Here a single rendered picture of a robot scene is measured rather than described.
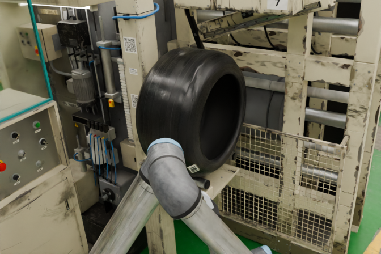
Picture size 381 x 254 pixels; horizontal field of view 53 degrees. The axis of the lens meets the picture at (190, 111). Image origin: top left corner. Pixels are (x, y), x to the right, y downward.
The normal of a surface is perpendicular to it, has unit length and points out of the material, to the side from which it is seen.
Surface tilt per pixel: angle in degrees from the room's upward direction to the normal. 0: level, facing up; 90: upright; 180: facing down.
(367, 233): 0
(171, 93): 51
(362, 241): 0
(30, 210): 90
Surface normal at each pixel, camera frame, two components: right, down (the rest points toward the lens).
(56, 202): 0.84, 0.19
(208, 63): 0.44, -0.47
